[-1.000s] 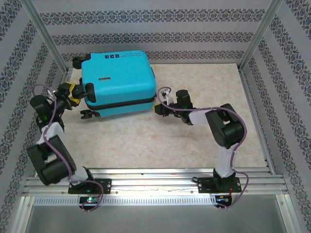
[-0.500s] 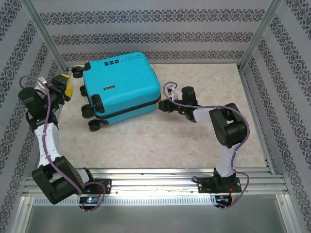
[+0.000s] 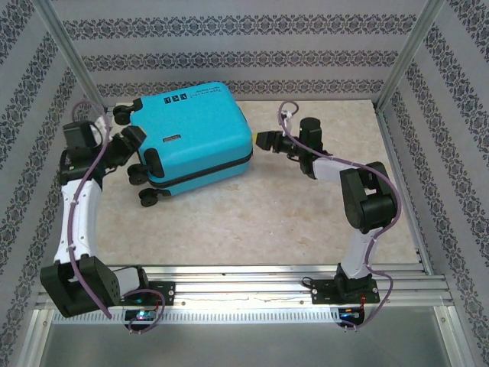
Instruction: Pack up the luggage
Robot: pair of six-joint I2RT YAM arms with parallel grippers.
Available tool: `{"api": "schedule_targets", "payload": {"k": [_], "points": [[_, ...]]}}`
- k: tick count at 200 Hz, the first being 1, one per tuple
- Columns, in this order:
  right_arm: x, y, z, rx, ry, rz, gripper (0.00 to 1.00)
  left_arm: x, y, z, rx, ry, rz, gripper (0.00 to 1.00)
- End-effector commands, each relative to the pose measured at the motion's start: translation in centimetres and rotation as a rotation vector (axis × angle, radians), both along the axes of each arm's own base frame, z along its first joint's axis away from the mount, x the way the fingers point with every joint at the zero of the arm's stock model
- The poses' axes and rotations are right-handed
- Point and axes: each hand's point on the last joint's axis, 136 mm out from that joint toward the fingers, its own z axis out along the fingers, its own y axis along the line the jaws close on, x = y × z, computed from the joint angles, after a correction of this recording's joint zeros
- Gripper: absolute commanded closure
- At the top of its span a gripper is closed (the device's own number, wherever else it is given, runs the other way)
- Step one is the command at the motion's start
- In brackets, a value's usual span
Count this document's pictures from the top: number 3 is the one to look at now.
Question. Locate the aluminium mounting rail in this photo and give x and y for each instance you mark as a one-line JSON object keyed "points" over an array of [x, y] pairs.
{"points": [[244, 284]]}

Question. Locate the turquoise hard-shell suitcase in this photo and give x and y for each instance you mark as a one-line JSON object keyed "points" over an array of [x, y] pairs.
{"points": [[191, 134]]}

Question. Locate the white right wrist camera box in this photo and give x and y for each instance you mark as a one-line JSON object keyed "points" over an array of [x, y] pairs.
{"points": [[288, 122]]}

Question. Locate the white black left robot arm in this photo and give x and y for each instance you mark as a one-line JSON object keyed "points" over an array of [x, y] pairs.
{"points": [[82, 214]]}

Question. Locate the aluminium frame post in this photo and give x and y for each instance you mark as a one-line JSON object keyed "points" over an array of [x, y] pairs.
{"points": [[405, 57], [74, 57]]}

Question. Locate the grey sheet metal panel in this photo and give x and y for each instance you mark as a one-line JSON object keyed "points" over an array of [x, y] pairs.
{"points": [[244, 348]]}

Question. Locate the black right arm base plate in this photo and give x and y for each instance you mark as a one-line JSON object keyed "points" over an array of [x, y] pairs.
{"points": [[324, 294]]}

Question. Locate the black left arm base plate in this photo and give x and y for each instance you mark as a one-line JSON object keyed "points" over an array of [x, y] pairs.
{"points": [[166, 292]]}

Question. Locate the small circuit board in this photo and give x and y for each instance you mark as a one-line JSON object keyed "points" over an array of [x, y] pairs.
{"points": [[141, 315], [349, 313]]}

